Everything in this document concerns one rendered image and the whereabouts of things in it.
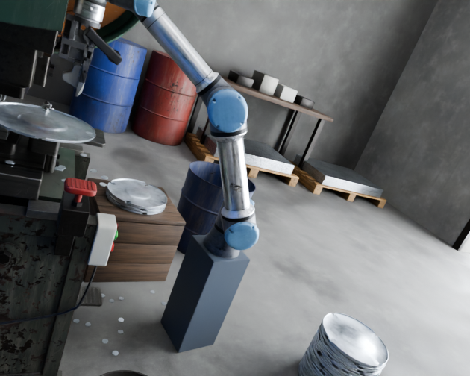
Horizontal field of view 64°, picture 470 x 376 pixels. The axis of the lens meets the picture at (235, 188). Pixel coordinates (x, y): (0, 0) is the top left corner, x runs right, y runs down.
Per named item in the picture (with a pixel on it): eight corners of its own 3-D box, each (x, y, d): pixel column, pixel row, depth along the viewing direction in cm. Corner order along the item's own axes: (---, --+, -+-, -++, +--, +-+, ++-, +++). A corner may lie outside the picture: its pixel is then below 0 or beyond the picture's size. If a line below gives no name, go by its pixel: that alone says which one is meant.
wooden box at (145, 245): (145, 239, 221) (162, 186, 210) (165, 280, 191) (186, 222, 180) (73, 236, 199) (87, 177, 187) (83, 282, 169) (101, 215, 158)
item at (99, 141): (94, 165, 127) (103, 128, 123) (96, 183, 115) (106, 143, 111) (9, 149, 115) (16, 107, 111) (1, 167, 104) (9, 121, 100)
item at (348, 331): (353, 312, 178) (354, 311, 178) (401, 362, 155) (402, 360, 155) (309, 315, 162) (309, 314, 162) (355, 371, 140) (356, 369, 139)
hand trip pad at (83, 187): (89, 208, 94) (96, 180, 91) (90, 220, 89) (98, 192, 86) (59, 204, 90) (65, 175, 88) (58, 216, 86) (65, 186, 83)
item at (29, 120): (98, 151, 104) (98, 148, 104) (-27, 125, 90) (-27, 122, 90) (92, 121, 128) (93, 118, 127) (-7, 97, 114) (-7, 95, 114)
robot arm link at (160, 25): (243, 100, 133) (145, -23, 115) (248, 105, 123) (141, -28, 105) (218, 121, 135) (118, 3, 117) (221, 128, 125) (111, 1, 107)
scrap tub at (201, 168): (216, 230, 266) (240, 168, 250) (238, 265, 231) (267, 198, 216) (160, 221, 246) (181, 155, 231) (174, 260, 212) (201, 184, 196)
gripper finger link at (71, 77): (58, 91, 107) (65, 59, 104) (80, 97, 110) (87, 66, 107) (58, 93, 104) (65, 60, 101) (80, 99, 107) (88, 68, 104)
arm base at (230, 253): (226, 236, 160) (233, 216, 156) (245, 257, 149) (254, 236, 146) (196, 236, 150) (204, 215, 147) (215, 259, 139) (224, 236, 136)
